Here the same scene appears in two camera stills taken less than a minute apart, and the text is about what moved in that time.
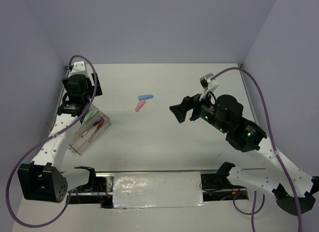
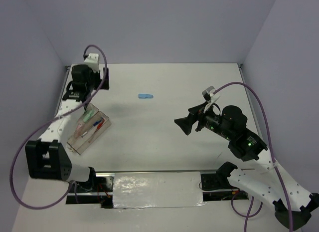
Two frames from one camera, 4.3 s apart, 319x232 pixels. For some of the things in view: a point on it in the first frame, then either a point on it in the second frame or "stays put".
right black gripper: x=193 y=101 -> x=186 y=122
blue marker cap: x=145 y=97 stays put
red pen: x=99 y=126 stays put
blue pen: x=94 y=124 stays put
